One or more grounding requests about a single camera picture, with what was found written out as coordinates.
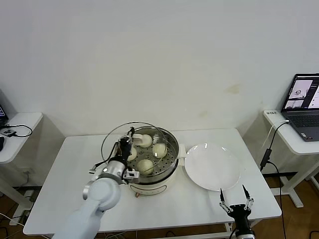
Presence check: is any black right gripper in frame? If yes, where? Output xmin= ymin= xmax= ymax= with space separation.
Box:
xmin=219 ymin=184 xmax=255 ymax=234

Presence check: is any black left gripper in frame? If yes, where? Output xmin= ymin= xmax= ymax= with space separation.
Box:
xmin=116 ymin=126 xmax=136 ymax=162

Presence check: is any glass lid with cream handle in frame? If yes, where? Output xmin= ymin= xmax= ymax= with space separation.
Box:
xmin=101 ymin=121 xmax=168 ymax=175

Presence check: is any white steamed baozi bun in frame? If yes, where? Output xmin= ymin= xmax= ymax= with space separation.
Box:
xmin=136 ymin=159 xmax=155 ymax=176
xmin=139 ymin=134 xmax=153 ymax=148
xmin=152 ymin=143 xmax=168 ymax=159
xmin=127 ymin=147 xmax=138 ymax=161

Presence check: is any stainless steel steamer basket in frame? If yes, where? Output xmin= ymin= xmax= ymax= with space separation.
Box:
xmin=115 ymin=126 xmax=179 ymax=182

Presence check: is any white round plate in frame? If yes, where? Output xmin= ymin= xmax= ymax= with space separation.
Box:
xmin=184 ymin=143 xmax=242 ymax=192

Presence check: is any cream electric cooking pot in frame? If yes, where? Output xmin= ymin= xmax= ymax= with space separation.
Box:
xmin=107 ymin=145 xmax=187 ymax=198

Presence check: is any white side table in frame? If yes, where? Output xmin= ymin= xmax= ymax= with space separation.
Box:
xmin=0 ymin=112 xmax=44 ymax=220
xmin=263 ymin=109 xmax=319 ymax=209

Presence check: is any grey open laptop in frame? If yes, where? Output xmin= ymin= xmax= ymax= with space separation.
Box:
xmin=280 ymin=73 xmax=319 ymax=143

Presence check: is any black open laptop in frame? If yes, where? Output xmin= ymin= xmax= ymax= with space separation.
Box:
xmin=0 ymin=87 xmax=10 ymax=127

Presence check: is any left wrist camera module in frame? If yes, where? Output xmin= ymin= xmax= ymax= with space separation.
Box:
xmin=123 ymin=168 xmax=140 ymax=185

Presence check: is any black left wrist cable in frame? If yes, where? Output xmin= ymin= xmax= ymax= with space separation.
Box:
xmin=89 ymin=159 xmax=112 ymax=175

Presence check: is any black cable with adapter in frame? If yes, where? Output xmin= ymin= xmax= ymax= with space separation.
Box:
xmin=260 ymin=120 xmax=290 ymax=239

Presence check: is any white laptop cable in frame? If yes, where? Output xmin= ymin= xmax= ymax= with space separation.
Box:
xmin=263 ymin=120 xmax=290 ymax=149

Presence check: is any black looped cable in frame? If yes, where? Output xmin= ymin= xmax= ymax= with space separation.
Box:
xmin=7 ymin=123 xmax=33 ymax=137

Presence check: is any white floor cable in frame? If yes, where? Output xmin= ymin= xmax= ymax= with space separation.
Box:
xmin=0 ymin=213 xmax=26 ymax=228

